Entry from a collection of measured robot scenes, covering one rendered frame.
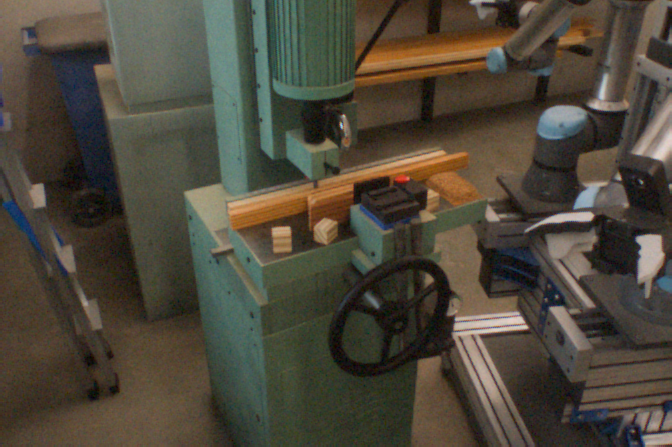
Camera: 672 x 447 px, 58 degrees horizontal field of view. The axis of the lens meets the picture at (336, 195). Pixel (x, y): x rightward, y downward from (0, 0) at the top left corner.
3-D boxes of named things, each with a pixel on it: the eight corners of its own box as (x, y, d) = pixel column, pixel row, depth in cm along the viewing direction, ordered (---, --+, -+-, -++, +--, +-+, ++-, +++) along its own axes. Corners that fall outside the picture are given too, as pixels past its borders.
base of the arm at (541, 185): (562, 175, 177) (568, 144, 172) (588, 201, 164) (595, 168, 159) (512, 179, 175) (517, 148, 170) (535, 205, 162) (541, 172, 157)
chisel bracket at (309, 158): (311, 187, 136) (310, 152, 132) (286, 163, 147) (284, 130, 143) (340, 179, 139) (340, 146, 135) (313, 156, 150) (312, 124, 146)
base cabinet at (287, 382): (275, 536, 167) (259, 340, 132) (209, 393, 211) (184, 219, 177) (410, 468, 185) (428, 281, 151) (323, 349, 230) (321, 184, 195)
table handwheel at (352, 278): (308, 372, 115) (390, 245, 111) (267, 311, 130) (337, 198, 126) (405, 392, 133) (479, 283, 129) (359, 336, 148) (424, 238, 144)
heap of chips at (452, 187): (455, 206, 145) (456, 192, 144) (421, 182, 156) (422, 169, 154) (484, 197, 149) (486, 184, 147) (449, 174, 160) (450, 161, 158)
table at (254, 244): (279, 316, 120) (278, 292, 117) (227, 241, 143) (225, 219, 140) (513, 236, 145) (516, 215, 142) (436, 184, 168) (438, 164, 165)
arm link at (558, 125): (523, 152, 168) (531, 106, 161) (562, 145, 172) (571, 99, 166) (552, 171, 158) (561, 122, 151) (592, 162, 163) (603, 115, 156)
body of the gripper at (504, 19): (493, 24, 195) (516, 33, 186) (493, -3, 191) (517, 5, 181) (512, 19, 197) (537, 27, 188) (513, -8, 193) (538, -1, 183)
